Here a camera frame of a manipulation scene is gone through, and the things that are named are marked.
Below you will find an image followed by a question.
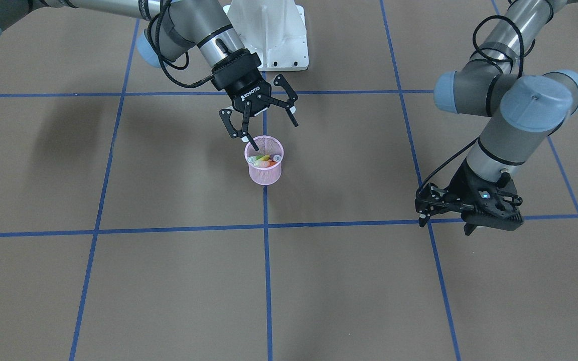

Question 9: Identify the green highlighter pen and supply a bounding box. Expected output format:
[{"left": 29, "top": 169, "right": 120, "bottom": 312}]
[{"left": 247, "top": 154, "right": 270, "bottom": 164}]

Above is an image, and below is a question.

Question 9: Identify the yellow highlighter pen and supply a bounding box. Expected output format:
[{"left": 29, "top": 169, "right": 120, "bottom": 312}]
[{"left": 252, "top": 157, "right": 274, "bottom": 168}]

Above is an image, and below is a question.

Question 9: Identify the pink mesh pen holder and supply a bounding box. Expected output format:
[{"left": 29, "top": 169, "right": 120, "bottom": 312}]
[{"left": 244, "top": 135, "right": 285, "bottom": 186}]

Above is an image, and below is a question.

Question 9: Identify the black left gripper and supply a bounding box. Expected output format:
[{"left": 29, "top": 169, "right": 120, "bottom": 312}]
[{"left": 414, "top": 160, "right": 524, "bottom": 236}]

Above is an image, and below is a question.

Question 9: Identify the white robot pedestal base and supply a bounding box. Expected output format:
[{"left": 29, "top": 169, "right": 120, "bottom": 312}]
[{"left": 222, "top": 1, "right": 310, "bottom": 72}]

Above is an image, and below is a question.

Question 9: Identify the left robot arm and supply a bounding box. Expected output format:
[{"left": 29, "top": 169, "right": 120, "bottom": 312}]
[{"left": 414, "top": 1, "right": 578, "bottom": 236}]

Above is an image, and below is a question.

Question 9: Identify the black camera cable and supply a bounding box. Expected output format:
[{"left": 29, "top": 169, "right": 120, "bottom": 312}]
[
  {"left": 416, "top": 135, "right": 480, "bottom": 199},
  {"left": 146, "top": 0, "right": 219, "bottom": 90}
]

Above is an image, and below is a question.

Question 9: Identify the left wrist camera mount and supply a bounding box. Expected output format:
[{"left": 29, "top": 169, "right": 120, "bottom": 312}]
[{"left": 461, "top": 191, "right": 524, "bottom": 231}]

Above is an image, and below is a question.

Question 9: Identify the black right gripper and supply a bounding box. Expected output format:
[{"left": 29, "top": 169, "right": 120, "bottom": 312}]
[{"left": 211, "top": 50, "right": 300, "bottom": 152}]

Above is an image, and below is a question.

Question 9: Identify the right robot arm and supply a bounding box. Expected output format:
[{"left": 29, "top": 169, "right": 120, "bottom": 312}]
[{"left": 0, "top": 1, "right": 308, "bottom": 149}]

